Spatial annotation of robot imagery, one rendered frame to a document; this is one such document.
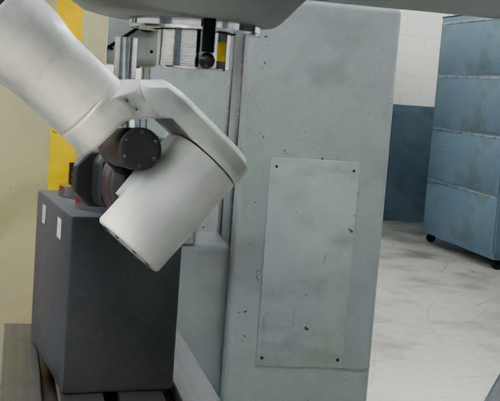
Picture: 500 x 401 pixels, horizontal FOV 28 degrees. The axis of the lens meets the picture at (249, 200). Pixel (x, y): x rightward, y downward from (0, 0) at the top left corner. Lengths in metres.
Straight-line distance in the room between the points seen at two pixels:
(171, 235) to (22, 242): 1.61
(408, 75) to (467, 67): 1.93
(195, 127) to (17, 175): 1.60
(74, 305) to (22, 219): 1.36
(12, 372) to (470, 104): 7.45
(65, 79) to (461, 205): 7.74
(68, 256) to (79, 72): 0.30
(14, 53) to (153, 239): 0.18
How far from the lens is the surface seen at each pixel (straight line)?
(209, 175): 0.81
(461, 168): 8.49
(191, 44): 0.63
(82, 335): 1.05
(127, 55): 1.07
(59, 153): 2.37
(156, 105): 0.79
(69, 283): 1.04
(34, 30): 0.78
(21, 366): 1.16
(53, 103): 0.79
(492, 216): 7.95
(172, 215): 0.80
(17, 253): 2.41
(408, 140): 10.42
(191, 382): 1.13
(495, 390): 0.94
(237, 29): 0.62
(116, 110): 0.79
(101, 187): 0.94
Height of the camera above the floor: 1.27
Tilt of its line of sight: 7 degrees down
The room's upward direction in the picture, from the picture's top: 4 degrees clockwise
